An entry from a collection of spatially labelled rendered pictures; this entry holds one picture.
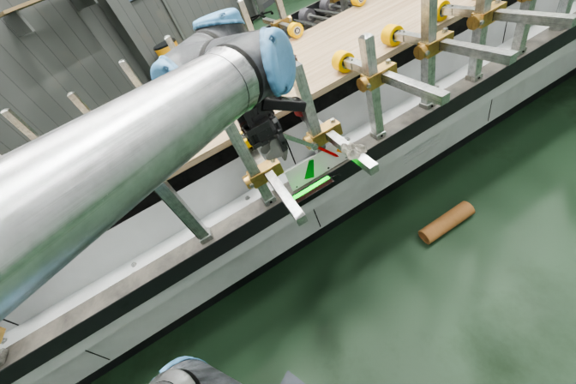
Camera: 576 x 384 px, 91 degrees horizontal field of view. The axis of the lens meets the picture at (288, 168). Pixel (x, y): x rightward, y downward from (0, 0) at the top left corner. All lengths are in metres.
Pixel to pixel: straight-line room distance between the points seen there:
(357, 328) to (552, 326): 0.74
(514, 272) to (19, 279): 1.64
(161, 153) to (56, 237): 0.09
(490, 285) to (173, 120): 1.51
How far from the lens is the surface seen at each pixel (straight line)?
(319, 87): 1.18
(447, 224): 1.67
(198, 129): 0.29
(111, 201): 0.25
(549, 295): 1.66
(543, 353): 1.56
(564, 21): 1.27
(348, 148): 0.89
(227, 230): 1.05
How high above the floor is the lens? 1.43
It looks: 40 degrees down
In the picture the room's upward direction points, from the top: 23 degrees counter-clockwise
